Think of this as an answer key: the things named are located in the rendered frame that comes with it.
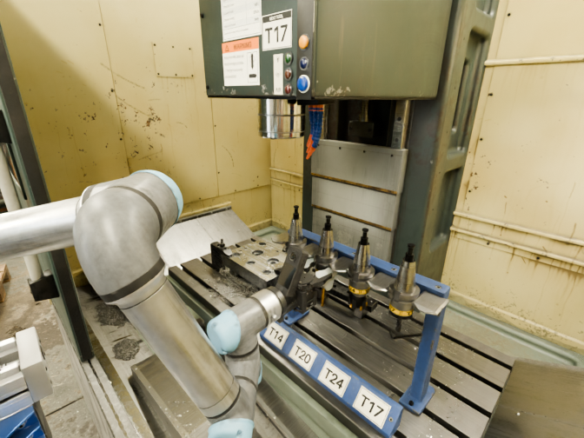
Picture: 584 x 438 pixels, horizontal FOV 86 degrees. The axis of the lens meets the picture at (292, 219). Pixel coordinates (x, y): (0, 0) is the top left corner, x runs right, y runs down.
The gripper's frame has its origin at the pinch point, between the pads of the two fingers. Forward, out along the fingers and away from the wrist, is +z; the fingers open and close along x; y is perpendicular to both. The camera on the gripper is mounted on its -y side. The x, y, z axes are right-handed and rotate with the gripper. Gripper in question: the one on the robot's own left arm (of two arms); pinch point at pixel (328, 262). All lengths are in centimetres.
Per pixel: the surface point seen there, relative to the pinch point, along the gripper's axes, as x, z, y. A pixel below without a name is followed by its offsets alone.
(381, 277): 15.9, 0.2, -1.9
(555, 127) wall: 29, 99, -26
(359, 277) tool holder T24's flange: 12.4, -3.9, -2.4
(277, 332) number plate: -11.1, -9.7, 24.7
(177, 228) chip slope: -131, 16, 36
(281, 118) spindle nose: -28.7, 11.9, -34.5
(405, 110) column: -12, 61, -34
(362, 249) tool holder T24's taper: 11.7, -2.1, -8.7
